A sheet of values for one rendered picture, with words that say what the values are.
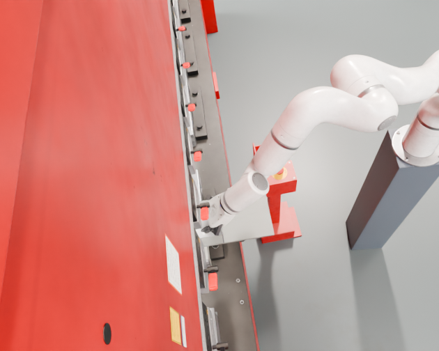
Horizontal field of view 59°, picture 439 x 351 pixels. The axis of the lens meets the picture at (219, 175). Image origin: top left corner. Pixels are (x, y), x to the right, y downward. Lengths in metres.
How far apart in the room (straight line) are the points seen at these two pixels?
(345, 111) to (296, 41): 2.46
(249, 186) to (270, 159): 0.13
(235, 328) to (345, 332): 1.03
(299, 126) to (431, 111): 0.57
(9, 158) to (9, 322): 0.09
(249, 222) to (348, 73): 0.65
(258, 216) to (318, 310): 1.06
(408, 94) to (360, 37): 2.37
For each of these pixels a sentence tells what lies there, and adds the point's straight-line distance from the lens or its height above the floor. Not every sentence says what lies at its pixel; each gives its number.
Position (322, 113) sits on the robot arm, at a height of 1.55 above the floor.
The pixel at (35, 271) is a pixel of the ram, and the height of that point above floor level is 2.10.
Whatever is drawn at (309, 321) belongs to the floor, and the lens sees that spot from 2.37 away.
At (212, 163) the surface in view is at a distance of 1.71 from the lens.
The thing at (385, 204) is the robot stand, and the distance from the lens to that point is 1.90.
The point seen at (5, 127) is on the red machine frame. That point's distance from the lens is 0.23.
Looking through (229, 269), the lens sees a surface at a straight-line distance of 1.51.
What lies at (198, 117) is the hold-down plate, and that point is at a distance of 1.82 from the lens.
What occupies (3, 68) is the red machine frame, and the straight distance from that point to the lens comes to 0.25.
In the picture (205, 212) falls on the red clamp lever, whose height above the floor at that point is 1.31.
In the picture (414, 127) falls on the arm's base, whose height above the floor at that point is 1.15.
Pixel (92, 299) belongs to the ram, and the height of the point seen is 2.01.
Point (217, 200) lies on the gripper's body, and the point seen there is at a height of 1.14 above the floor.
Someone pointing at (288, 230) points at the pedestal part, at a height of 0.12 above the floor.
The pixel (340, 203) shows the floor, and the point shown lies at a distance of 2.60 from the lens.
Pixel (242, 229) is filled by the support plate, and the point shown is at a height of 1.00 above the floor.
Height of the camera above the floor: 2.33
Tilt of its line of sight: 61 degrees down
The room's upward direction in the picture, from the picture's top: 14 degrees counter-clockwise
